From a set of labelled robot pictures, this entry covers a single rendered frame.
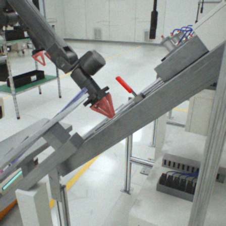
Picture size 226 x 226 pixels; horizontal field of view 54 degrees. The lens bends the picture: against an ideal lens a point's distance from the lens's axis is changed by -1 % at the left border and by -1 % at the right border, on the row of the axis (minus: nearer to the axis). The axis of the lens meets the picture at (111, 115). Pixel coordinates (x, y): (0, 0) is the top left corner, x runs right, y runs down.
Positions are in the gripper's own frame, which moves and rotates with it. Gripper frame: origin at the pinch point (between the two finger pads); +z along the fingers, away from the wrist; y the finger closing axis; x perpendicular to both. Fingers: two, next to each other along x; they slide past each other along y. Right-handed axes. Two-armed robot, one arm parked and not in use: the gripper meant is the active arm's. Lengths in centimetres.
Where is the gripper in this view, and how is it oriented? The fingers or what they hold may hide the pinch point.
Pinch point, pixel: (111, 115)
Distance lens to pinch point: 77.9
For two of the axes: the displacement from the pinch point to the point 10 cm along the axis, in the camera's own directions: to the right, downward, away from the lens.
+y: 4.4, -3.8, 8.2
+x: -6.5, 5.0, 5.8
